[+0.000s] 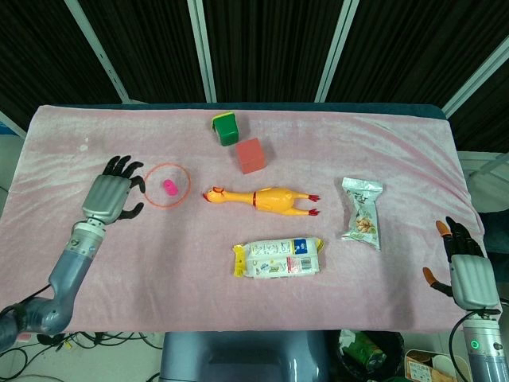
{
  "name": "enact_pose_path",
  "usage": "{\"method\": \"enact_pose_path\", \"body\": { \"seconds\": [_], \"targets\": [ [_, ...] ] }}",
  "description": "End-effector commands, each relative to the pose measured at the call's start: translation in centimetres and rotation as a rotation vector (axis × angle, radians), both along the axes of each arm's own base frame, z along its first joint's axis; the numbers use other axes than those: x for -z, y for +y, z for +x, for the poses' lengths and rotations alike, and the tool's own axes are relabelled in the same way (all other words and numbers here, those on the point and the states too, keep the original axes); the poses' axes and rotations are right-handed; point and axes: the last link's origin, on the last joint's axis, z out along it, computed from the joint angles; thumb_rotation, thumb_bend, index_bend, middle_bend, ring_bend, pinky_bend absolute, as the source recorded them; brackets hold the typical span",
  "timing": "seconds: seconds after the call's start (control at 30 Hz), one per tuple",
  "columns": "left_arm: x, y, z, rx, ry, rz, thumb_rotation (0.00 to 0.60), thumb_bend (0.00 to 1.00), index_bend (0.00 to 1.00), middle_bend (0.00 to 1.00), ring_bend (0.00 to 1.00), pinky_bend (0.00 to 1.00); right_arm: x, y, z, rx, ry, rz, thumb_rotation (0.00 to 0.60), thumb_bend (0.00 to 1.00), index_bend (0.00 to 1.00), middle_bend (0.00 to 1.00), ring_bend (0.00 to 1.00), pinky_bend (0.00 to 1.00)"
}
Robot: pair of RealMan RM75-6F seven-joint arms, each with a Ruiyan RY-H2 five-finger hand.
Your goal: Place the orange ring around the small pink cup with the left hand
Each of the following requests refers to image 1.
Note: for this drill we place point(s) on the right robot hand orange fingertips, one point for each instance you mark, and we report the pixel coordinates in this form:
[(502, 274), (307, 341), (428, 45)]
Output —
[(473, 282)]

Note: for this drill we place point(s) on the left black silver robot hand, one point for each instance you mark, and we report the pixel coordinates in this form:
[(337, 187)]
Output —
[(103, 197)]

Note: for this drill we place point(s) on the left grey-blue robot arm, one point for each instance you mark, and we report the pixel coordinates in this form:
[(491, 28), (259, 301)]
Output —
[(67, 274)]

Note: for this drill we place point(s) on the small pink plastic peg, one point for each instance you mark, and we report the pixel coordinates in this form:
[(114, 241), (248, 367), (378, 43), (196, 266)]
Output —
[(170, 188)]

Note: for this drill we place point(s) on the open cardboard box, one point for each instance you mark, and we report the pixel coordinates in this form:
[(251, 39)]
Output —
[(433, 366)]

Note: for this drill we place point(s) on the black trash bin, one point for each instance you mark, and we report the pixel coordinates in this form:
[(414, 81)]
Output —
[(383, 344)]

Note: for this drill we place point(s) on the silver nut snack packet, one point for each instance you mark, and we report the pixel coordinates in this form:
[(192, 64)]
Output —
[(362, 215)]

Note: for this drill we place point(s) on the pink plush table cloth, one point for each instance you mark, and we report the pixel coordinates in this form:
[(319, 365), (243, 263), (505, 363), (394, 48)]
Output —
[(199, 298)]

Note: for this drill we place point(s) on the green toy bin yellow lid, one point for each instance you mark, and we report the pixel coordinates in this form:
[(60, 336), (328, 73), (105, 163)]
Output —
[(226, 131)]

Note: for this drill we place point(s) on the red foam cube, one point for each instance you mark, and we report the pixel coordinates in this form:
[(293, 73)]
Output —
[(250, 157)]

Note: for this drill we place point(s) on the yellow rubber chicken toy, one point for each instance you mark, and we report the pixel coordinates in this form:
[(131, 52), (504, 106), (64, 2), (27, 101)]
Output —
[(274, 199)]

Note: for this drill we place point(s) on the white wet wipes pack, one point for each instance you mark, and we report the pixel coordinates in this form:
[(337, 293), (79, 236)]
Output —
[(278, 258)]

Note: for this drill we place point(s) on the grey-blue robot torso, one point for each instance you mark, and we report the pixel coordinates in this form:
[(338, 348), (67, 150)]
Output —
[(238, 358)]

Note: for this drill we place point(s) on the white partition post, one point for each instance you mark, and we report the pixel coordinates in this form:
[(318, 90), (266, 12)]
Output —
[(203, 51), (477, 79), (10, 123), (336, 51), (98, 51)]

